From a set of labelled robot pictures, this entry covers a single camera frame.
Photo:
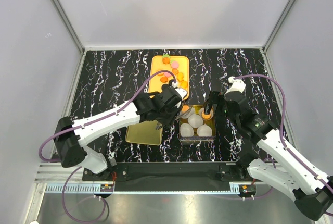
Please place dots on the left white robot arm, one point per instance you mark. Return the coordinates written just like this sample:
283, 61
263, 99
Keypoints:
73, 137

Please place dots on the pink round macaron cookie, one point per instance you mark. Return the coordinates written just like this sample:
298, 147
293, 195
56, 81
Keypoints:
174, 64

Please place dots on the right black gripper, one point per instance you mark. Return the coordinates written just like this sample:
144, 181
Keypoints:
216, 97

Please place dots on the paper cup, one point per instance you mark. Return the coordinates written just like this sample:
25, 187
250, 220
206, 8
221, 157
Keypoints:
204, 131
185, 115
201, 111
195, 121
186, 130

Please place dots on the decorated cookie tin box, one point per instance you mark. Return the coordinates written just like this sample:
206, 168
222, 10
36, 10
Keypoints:
196, 138

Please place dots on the yellow fish shaped cookie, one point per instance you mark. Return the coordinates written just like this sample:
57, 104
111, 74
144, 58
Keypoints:
184, 84

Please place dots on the centre paper cup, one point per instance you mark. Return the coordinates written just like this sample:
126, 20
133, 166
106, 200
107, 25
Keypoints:
195, 121

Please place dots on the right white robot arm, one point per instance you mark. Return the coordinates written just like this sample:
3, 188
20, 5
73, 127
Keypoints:
307, 186

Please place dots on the orange sandwich biscuit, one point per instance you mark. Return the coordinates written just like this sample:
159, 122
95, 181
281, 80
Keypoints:
164, 79

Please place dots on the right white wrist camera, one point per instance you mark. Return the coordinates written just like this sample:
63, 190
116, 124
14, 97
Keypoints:
235, 85

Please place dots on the gold tin lid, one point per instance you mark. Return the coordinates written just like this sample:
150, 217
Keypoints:
143, 135

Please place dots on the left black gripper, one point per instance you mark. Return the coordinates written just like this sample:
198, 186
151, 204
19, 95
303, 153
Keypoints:
169, 122

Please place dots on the round tan sandwich biscuit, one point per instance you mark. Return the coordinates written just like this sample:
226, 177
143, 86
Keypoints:
206, 116

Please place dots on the top right paper cup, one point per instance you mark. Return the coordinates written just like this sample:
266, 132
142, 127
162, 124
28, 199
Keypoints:
201, 111

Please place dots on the bottom right paper cup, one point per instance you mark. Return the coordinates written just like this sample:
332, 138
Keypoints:
204, 131

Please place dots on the yellow plastic tray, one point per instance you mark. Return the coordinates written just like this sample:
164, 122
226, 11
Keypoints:
155, 84

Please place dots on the bottom left paper cup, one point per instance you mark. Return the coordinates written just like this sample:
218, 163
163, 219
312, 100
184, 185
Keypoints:
186, 130

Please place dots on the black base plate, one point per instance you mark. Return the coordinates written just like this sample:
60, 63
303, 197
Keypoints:
225, 171

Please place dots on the top left paper cup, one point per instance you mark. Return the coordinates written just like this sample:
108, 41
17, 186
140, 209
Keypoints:
185, 115

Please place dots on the green topped cookie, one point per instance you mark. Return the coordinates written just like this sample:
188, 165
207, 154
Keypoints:
166, 59

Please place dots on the orange swirl cookie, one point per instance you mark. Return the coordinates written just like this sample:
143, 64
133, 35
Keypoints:
175, 71

